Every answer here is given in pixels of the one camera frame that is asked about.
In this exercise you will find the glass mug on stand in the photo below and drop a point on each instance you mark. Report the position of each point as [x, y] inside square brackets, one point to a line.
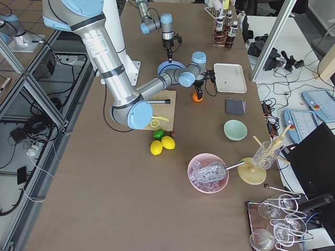
[264, 158]

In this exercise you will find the green lime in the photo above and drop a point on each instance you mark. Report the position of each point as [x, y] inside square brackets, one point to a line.
[158, 134]

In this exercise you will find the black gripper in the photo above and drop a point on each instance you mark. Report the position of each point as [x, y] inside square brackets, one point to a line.
[198, 84]
[167, 44]

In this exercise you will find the wooden cup rack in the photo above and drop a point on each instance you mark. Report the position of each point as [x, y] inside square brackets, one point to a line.
[218, 8]

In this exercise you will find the wooden cutting board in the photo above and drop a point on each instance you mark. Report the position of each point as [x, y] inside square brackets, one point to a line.
[165, 110]

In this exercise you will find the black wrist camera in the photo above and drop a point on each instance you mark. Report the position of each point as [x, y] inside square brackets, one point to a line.
[178, 38]

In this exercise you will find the aluminium frame post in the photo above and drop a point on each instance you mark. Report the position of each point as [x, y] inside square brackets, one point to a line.
[275, 31]

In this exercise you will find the tea bottle one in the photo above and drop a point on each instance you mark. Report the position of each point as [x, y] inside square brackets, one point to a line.
[219, 26]

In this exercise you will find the wooden cup tree stand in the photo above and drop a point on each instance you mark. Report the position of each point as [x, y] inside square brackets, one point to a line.
[253, 171]

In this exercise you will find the teach pendant near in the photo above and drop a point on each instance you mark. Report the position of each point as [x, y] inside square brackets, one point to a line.
[302, 122]

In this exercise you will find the cream rabbit tray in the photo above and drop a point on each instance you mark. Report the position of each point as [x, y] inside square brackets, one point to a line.
[230, 78]

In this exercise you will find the whole lemon two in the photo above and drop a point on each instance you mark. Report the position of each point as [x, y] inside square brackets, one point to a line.
[156, 147]

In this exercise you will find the blue plate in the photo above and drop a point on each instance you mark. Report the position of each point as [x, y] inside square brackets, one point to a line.
[175, 67]

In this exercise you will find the grey folded cloth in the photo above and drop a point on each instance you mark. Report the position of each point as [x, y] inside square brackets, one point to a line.
[235, 106]

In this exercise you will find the copper wire bottle rack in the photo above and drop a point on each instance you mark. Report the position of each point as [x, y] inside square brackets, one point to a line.
[219, 41]

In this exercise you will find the teach pendant far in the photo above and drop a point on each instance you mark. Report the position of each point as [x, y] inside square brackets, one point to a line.
[321, 102]

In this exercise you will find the lemon slice near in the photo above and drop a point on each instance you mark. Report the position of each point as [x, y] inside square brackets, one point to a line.
[154, 123]

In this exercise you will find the yellow plastic knife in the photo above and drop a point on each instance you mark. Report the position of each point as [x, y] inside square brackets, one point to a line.
[160, 118]

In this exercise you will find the black monitor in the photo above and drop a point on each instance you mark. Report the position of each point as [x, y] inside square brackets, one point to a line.
[312, 161]

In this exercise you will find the teach pendant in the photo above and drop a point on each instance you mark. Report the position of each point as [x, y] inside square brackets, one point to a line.
[321, 102]
[302, 122]

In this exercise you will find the metal ice scoop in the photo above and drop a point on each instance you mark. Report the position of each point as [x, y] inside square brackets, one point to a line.
[217, 171]

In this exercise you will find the wine glass rack tray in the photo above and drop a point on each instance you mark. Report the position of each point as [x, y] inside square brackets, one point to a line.
[280, 221]

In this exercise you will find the tea bottle two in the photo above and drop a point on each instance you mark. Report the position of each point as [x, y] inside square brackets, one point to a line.
[228, 20]

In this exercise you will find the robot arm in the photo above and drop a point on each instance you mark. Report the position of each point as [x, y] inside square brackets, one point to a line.
[163, 22]
[98, 25]

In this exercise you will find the green bowl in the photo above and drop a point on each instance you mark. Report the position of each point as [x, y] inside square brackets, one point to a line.
[235, 130]

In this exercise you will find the pink bowl with ice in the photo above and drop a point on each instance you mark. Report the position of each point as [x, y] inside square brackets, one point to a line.
[196, 169]

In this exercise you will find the tea bottle three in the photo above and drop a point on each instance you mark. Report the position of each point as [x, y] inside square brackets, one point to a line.
[231, 35]

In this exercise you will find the orange fruit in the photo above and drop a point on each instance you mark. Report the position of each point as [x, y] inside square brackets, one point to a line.
[195, 98]

